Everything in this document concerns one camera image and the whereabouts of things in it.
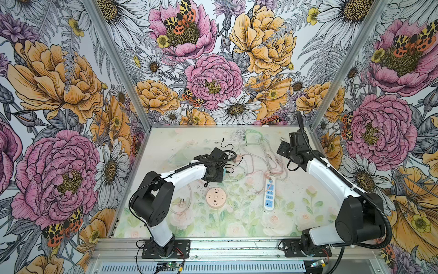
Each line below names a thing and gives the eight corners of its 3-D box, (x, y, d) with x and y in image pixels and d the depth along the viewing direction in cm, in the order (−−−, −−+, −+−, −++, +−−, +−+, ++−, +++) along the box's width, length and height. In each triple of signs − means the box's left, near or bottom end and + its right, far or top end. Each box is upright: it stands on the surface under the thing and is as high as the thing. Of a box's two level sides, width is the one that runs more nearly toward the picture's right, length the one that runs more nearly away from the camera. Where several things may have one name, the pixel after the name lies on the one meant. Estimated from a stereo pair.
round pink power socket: (206, 208, 88) (205, 206, 85) (207, 190, 94) (206, 187, 91) (226, 208, 88) (226, 206, 85) (226, 190, 94) (226, 187, 91)
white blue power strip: (263, 209, 87) (264, 207, 85) (265, 177, 98) (266, 174, 96) (274, 211, 86) (275, 209, 84) (274, 179, 98) (276, 176, 96)
